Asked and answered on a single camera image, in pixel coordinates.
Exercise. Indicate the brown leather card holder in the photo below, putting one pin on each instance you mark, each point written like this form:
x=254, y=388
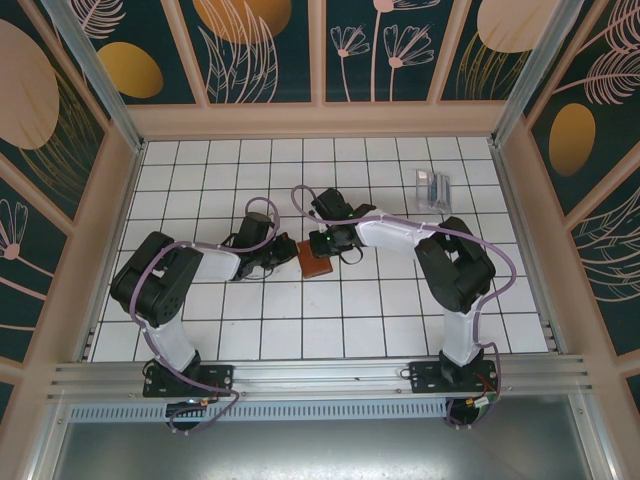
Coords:
x=320, y=267

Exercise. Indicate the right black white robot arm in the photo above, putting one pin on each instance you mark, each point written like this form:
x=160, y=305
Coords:
x=455, y=265

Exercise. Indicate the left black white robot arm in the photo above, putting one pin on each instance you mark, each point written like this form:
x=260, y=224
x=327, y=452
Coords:
x=155, y=280

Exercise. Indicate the grey metal sheet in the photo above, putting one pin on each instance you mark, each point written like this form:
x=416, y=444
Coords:
x=320, y=450

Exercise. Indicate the green circuit board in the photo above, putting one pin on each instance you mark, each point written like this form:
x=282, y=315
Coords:
x=486, y=404

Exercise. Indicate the aluminium mounting rail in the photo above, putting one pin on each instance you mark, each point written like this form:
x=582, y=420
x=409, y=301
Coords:
x=320, y=375

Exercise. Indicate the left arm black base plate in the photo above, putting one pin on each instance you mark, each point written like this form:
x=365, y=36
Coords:
x=220, y=380

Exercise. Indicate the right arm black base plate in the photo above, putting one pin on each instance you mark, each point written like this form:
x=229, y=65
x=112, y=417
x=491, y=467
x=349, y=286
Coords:
x=425, y=377

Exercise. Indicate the aluminium frame post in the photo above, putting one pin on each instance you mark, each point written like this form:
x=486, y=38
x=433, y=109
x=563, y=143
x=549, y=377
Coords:
x=530, y=75
x=100, y=80

